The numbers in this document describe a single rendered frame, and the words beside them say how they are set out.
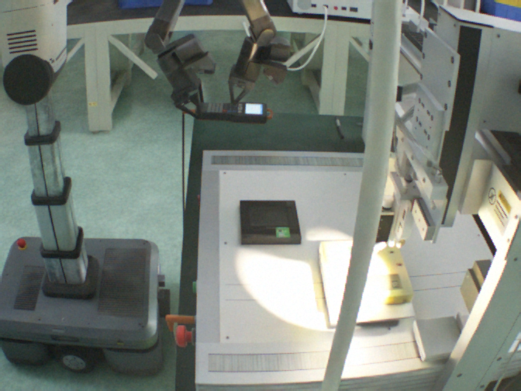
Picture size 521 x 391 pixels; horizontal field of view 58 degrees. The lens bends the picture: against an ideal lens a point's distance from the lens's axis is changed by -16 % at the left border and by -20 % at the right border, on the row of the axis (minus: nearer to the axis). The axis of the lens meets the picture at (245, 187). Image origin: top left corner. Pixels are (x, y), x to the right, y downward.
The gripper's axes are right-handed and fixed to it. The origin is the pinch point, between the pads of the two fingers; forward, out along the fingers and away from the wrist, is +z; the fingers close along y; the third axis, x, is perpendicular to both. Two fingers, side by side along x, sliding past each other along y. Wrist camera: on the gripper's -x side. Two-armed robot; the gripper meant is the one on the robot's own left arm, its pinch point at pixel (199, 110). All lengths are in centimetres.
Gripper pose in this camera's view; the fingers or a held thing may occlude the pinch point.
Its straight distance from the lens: 152.3
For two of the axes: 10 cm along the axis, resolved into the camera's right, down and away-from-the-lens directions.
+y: 0.3, -5.5, 8.4
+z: 4.7, 7.5, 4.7
